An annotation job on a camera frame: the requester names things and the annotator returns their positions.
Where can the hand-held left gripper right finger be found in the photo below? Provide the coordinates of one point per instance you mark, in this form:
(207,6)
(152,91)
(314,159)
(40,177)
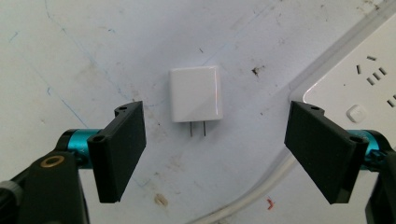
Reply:
(323,152)

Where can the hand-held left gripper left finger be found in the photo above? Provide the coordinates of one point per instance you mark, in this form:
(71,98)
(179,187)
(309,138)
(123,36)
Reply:
(118,152)

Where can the white power strip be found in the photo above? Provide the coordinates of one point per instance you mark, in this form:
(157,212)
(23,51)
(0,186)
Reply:
(358,90)

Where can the white charger plug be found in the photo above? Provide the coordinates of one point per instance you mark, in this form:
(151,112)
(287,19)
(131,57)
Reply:
(195,95)

